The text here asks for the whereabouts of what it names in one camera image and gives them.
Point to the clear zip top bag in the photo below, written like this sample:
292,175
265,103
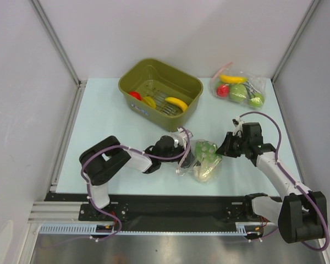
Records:
188,171

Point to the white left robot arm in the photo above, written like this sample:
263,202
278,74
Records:
100,163

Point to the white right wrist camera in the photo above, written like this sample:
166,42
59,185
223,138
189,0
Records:
238,122

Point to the fake napa cabbage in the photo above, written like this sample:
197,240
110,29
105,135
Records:
207,160

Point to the olive green plastic bin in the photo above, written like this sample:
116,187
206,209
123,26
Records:
154,78

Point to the right aluminium frame post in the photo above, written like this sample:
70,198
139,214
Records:
311,10

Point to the yellow fake banana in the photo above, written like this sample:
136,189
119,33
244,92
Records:
232,79
177,102

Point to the large green fake apple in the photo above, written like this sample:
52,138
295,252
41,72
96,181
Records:
238,93

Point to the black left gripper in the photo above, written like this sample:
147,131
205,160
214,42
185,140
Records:
187,159

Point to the aluminium frame post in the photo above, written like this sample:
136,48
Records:
53,37
311,10

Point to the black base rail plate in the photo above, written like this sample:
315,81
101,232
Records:
172,214

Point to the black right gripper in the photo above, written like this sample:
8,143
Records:
234,144

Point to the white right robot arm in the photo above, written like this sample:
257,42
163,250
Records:
301,215

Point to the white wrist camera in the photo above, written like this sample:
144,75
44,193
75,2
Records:
238,122
183,136

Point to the yellow fake lemon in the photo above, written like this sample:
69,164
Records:
149,101

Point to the left aluminium frame post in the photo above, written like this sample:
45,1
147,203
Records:
53,37

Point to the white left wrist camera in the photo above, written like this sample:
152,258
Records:
183,136

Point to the small green fake apple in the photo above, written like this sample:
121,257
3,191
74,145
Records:
257,100

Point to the far clear zip bag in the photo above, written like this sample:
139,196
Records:
254,84

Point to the red fake tomato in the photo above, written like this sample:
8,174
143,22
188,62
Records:
135,95
222,90

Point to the clear zip bag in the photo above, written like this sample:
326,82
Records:
254,84
188,171

